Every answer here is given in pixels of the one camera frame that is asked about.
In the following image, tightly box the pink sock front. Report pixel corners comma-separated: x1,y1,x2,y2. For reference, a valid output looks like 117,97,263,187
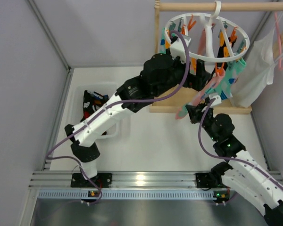
175,68,225,120

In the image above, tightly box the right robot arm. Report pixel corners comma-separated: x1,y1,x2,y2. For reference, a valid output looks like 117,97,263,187
186,100,283,226

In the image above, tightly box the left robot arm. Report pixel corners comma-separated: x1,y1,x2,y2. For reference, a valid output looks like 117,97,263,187
64,54,211,180

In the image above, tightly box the black sock on hanger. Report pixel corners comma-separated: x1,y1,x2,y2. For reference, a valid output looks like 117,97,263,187
217,40,230,58

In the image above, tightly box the white round clip hanger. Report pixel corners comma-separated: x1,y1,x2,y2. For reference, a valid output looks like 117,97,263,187
165,0,250,63

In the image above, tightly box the pink clothes hanger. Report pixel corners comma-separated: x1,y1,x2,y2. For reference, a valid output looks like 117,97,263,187
273,10,283,71

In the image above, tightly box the wooden clothes rack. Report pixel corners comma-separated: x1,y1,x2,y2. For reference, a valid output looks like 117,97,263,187
149,0,283,115

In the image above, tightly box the teal sock right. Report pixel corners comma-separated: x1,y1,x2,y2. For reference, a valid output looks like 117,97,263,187
215,58,247,100

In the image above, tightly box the teal sock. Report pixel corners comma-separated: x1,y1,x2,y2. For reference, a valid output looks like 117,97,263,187
159,27,170,54
215,58,247,100

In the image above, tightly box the teal sock left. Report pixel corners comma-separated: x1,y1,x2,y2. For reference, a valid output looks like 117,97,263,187
159,27,170,54

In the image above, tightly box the white cloth garment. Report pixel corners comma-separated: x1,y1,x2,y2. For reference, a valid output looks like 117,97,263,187
232,29,275,108

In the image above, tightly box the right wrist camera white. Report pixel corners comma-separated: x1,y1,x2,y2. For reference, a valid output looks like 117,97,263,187
201,93,222,113

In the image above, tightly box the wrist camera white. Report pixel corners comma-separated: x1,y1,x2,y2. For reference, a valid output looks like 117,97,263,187
201,93,222,113
169,38,186,63

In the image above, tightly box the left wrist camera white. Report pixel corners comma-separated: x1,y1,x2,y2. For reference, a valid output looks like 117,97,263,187
169,38,186,63

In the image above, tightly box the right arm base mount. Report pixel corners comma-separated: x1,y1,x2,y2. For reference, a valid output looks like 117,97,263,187
195,173,215,189

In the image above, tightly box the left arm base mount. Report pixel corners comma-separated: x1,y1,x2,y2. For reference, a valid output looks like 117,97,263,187
70,173,112,188

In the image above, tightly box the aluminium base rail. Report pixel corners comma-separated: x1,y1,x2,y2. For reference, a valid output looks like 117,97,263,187
29,171,200,189

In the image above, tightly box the grey slotted cable duct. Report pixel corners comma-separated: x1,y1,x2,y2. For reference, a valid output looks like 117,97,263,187
37,190,232,201

